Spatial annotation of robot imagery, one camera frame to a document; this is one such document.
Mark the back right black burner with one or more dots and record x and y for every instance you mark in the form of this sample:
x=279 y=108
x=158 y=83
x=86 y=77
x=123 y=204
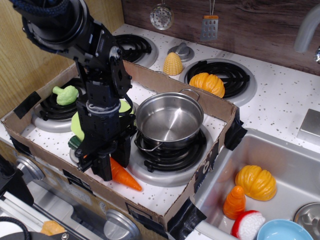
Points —
x=239 y=82

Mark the light blue bowl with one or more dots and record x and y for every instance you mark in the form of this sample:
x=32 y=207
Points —
x=282 y=229

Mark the orange toy piece bottom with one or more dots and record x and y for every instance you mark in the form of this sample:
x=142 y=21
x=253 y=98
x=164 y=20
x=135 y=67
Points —
x=51 y=228

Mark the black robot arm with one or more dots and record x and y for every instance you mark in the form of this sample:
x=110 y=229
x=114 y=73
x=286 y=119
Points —
x=66 y=28

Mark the hanging metal spatula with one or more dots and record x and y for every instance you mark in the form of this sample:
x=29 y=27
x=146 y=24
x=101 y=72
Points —
x=210 y=23

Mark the stainless steel pot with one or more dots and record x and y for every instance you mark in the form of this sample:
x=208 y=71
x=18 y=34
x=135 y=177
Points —
x=168 y=121

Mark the silver sink basin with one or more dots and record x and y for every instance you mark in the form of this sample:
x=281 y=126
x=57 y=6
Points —
x=295 y=169

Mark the silver oven knob right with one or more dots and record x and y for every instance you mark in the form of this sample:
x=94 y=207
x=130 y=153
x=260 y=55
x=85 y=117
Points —
x=120 y=227

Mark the yellow toy corn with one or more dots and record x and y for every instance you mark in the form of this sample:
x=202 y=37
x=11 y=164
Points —
x=172 y=64

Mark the hanging metal strainer ladle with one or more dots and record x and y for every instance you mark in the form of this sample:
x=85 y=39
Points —
x=161 y=16

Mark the light green plastic plate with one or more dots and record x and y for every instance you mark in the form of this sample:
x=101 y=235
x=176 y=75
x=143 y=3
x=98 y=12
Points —
x=75 y=121

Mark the orange toy pumpkin on stove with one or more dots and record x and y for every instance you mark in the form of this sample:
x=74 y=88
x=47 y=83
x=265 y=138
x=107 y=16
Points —
x=208 y=82

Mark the orange toy pumpkin in sink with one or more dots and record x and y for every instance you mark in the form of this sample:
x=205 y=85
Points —
x=258 y=184

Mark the silver oven knob left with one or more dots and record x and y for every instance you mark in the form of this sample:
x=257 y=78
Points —
x=31 y=172

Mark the silver oven knob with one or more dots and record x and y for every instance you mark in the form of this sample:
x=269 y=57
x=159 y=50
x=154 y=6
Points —
x=120 y=227
x=31 y=172

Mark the red white toy mushroom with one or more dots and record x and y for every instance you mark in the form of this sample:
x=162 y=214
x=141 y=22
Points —
x=247 y=225

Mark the front right black burner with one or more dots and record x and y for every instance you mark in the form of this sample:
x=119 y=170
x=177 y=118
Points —
x=169 y=168

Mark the silver back stove knob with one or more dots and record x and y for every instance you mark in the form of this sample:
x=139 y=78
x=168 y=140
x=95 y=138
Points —
x=184 y=52

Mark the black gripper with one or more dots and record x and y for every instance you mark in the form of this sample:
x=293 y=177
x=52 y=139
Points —
x=107 y=133

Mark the small orange carrot piece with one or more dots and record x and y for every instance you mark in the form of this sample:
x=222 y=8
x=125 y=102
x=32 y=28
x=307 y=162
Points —
x=235 y=203

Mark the silver stove knob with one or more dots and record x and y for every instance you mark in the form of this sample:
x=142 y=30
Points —
x=184 y=52
x=73 y=157

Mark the front left black burner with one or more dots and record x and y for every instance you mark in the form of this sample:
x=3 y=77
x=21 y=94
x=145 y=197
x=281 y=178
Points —
x=53 y=118

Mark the orange toy carrot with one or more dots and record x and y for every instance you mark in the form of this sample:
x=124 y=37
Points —
x=119 y=174

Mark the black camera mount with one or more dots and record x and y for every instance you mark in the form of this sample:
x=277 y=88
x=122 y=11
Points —
x=11 y=180

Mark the silver front stove knob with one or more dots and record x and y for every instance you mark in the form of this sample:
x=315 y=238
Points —
x=73 y=157

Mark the grey faucet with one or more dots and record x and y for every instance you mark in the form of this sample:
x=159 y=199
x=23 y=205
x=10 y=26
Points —
x=307 y=30

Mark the green toy broccoli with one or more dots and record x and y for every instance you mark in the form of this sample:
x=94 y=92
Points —
x=65 y=96

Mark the brown cardboard fence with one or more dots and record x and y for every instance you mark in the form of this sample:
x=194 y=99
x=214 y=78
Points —
x=155 y=209

